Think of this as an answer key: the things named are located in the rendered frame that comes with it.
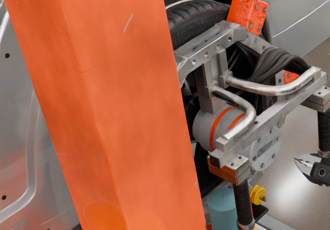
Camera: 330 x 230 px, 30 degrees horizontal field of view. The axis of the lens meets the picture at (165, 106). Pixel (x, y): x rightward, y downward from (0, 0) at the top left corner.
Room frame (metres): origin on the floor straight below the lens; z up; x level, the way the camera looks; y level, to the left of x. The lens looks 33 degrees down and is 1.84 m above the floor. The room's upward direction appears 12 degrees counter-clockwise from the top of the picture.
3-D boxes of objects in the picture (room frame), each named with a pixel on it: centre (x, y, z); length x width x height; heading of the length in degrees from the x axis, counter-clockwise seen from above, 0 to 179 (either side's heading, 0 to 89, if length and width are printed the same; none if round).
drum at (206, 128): (1.32, -0.17, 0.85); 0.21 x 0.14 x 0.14; 38
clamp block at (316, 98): (1.32, -0.39, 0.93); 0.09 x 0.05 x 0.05; 38
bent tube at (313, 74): (1.34, -0.28, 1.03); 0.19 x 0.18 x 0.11; 38
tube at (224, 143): (1.22, -0.12, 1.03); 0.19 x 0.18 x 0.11; 38
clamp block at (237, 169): (1.11, -0.12, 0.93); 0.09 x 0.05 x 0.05; 38
